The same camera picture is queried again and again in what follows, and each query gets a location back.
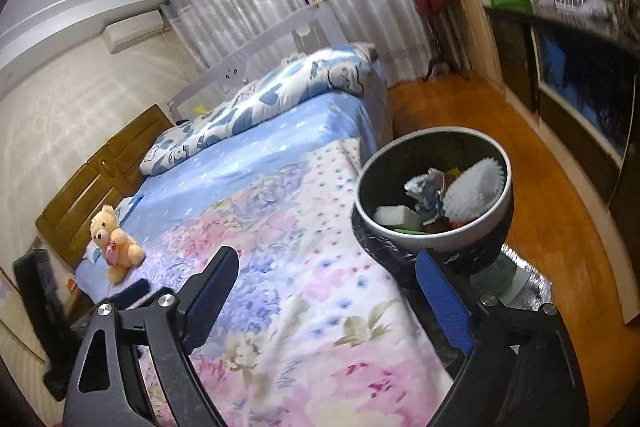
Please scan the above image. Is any white foam fruit net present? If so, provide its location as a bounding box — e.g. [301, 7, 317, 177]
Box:
[442, 158, 505, 223]

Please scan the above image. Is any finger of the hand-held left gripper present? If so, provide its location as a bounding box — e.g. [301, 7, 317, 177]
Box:
[107, 279, 151, 308]

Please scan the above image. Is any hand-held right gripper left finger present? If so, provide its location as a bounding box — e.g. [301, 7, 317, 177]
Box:
[62, 246, 240, 427]

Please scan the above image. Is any floral blanket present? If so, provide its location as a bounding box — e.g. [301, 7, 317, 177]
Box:
[120, 139, 466, 427]

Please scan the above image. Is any bed with blue sheet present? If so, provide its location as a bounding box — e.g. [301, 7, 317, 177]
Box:
[75, 72, 391, 298]

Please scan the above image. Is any silver foil sheet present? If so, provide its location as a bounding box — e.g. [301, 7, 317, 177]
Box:
[492, 243, 553, 310]

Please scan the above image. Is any white and red small box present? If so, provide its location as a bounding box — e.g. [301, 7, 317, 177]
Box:
[372, 205, 423, 230]

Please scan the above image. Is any wooden headboard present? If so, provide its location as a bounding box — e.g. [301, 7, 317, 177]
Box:
[35, 104, 176, 270]

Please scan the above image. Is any dark cabinet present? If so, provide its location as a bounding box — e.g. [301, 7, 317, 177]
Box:
[482, 4, 640, 208]

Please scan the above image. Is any blue and white printed quilt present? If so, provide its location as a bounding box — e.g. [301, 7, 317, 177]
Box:
[139, 43, 381, 178]

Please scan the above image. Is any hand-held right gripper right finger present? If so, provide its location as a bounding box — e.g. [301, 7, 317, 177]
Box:
[415, 251, 591, 427]

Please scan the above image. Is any yellow teddy bear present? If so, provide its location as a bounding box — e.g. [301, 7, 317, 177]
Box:
[90, 204, 147, 285]

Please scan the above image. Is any white air conditioner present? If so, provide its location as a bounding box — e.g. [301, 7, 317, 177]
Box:
[101, 11, 166, 54]

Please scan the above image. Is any grey bed guard rail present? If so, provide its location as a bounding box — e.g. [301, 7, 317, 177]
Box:
[170, 2, 348, 122]

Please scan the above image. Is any white and green box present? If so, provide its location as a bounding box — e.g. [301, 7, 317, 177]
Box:
[480, 254, 523, 303]

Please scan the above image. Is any black bin with white rim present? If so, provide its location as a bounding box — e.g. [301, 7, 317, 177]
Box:
[350, 127, 516, 280]

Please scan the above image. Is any silver wrapper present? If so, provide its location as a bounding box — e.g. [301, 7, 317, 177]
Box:
[404, 168, 448, 225]

